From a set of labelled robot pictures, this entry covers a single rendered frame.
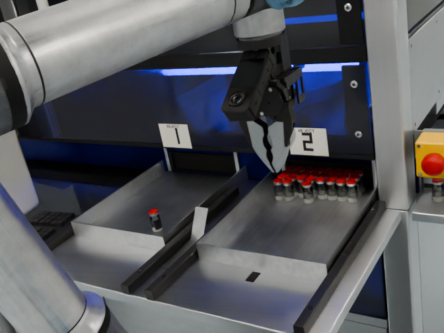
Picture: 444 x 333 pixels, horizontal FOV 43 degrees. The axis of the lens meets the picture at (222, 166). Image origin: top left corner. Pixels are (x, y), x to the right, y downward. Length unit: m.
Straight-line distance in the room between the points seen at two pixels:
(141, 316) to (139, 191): 0.50
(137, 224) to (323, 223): 0.41
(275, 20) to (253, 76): 0.08
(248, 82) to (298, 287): 0.37
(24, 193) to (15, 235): 1.05
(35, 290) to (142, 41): 0.31
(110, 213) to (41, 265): 0.70
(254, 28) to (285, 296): 0.43
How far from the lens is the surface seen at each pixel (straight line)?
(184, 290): 1.03
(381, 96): 1.09
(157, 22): 0.54
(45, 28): 0.51
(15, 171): 1.68
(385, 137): 1.11
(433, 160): 1.07
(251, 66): 0.82
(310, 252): 1.06
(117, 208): 1.38
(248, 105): 0.77
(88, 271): 1.17
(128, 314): 1.84
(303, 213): 1.19
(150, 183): 1.48
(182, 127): 1.33
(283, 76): 0.85
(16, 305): 0.69
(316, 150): 1.17
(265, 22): 0.81
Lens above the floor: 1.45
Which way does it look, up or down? 22 degrees down
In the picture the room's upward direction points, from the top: 11 degrees counter-clockwise
